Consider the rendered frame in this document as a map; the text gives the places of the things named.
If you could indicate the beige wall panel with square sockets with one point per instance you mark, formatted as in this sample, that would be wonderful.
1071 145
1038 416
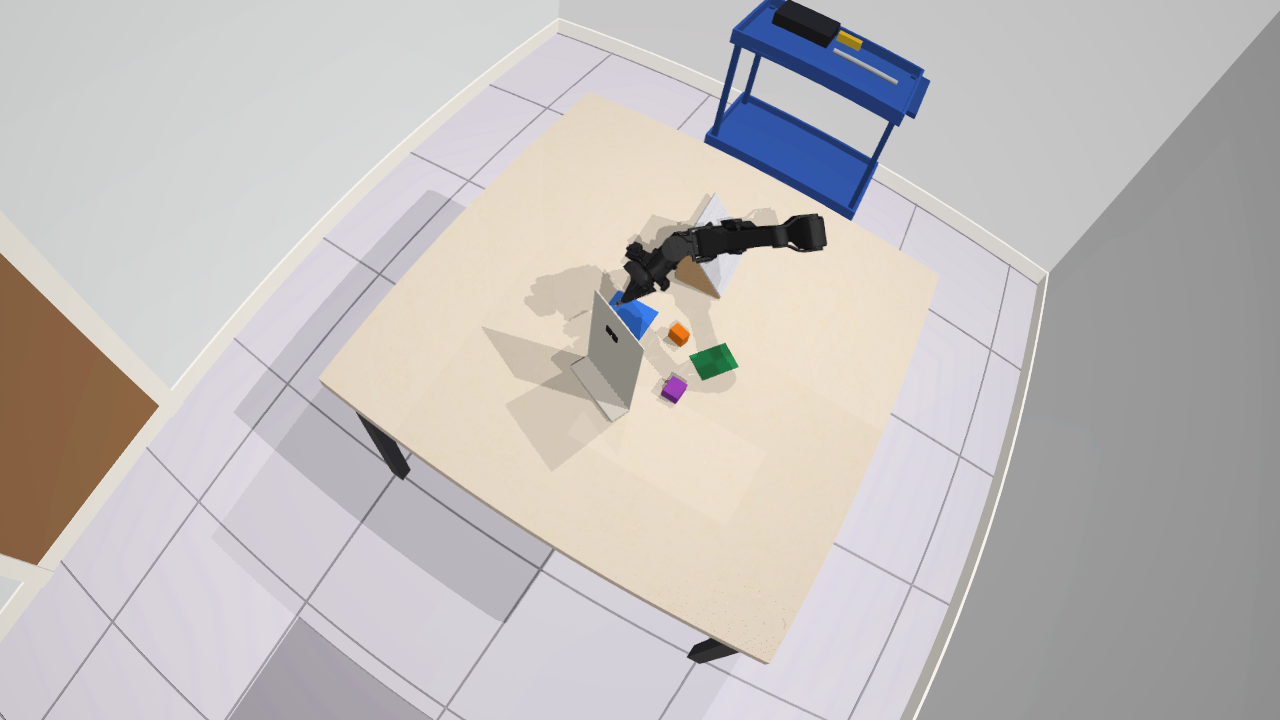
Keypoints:
610 370

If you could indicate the blue square zone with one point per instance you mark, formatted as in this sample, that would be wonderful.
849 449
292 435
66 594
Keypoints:
636 315

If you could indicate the purple cube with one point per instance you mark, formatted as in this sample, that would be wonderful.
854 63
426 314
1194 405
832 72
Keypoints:
674 389

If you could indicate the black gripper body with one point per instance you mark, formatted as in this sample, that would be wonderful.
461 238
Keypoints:
655 271

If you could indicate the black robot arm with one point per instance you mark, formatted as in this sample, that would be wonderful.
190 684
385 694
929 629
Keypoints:
735 236

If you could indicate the green flat square mat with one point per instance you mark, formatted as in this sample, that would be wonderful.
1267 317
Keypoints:
714 361

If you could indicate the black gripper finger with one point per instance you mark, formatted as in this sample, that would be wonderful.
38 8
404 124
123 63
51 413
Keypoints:
633 290
648 292

